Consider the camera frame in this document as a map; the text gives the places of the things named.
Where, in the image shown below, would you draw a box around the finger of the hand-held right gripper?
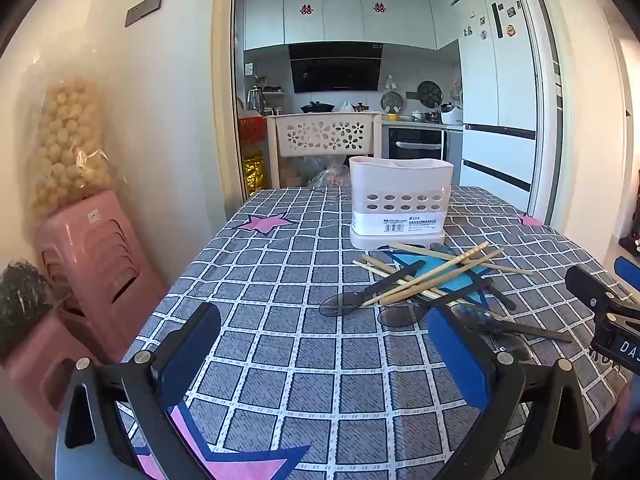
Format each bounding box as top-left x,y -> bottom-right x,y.
614,256 -> 640,286
565,265 -> 640,319

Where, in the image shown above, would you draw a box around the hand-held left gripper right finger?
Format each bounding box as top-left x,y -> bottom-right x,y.
425,305 -> 593,480

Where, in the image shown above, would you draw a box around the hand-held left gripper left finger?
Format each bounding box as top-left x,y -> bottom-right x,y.
56,301 -> 222,480

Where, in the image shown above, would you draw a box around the dark spoon black handle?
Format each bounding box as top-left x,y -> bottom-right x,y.
451,304 -> 574,343
377,277 -> 495,330
319,260 -> 427,318
430,242 -> 517,311
492,332 -> 535,362

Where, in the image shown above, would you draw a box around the pile of wooden chopsticks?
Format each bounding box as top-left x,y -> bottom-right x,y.
351,241 -> 543,311

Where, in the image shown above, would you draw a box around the white plastic utensil holder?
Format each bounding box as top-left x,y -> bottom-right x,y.
348,156 -> 454,250

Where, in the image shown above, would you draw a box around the red and black ornament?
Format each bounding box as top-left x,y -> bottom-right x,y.
620,220 -> 640,253

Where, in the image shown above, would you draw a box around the grey checked tablecloth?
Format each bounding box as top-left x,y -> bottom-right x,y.
120,185 -> 640,480

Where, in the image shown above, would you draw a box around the stack of pink plastic stools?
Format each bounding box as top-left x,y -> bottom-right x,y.
35,190 -> 168,366

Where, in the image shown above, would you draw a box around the pink plastic stool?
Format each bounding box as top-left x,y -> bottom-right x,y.
0,310 -> 96,431

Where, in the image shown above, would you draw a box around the dark fluffy bundle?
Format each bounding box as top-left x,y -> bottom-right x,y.
0,259 -> 56,361

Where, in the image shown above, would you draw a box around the gold foil bag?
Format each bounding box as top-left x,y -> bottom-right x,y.
243,155 -> 266,196

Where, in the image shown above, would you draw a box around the black built-in oven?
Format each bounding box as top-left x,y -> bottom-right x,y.
387,126 -> 445,160

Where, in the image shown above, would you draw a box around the white refrigerator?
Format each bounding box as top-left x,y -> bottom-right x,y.
457,0 -> 538,206

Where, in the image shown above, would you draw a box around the clear plastic bag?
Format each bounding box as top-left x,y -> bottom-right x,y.
305,162 -> 351,190

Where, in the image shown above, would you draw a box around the red box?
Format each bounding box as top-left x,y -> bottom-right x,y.
238,116 -> 266,147

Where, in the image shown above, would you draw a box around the bag of white balls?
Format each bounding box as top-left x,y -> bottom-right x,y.
30,76 -> 113,221

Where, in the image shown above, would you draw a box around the round black pan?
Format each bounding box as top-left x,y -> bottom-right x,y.
417,80 -> 444,108

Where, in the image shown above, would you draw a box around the black range hood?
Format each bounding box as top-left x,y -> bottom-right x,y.
288,42 -> 385,94

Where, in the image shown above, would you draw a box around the grey wall switch panel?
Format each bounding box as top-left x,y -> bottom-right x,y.
125,0 -> 164,27

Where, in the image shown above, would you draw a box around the white kitchen wall cabinets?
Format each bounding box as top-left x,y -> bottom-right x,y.
244,0 -> 453,51

